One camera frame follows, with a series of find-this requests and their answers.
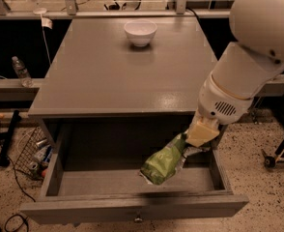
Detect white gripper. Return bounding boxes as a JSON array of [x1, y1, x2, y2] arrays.
[[185, 73, 253, 147]]

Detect green jalapeno chip bag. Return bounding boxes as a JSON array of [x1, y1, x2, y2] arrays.
[[140, 132, 209, 186]]

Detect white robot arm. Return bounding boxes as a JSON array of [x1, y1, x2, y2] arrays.
[[186, 0, 284, 147]]

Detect metal drawer knob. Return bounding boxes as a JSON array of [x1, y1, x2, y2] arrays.
[[134, 213, 143, 223]]

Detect open grey top drawer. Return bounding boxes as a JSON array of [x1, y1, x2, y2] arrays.
[[20, 118, 248, 224]]

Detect grey wooden cabinet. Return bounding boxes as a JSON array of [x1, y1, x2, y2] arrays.
[[29, 16, 217, 138]]

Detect white ceramic bowl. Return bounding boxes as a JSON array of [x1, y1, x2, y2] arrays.
[[124, 19, 157, 47]]

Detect cans in basket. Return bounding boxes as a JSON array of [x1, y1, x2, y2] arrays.
[[28, 139, 53, 179]]

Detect clear plastic water bottle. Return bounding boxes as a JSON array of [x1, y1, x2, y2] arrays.
[[12, 56, 33, 88]]

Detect black metal leg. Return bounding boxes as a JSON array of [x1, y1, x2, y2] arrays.
[[0, 110, 21, 167]]

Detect wire basket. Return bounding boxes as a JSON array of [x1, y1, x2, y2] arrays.
[[14, 127, 48, 180]]

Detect black floor cable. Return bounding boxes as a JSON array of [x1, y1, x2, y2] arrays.
[[0, 108, 37, 232]]

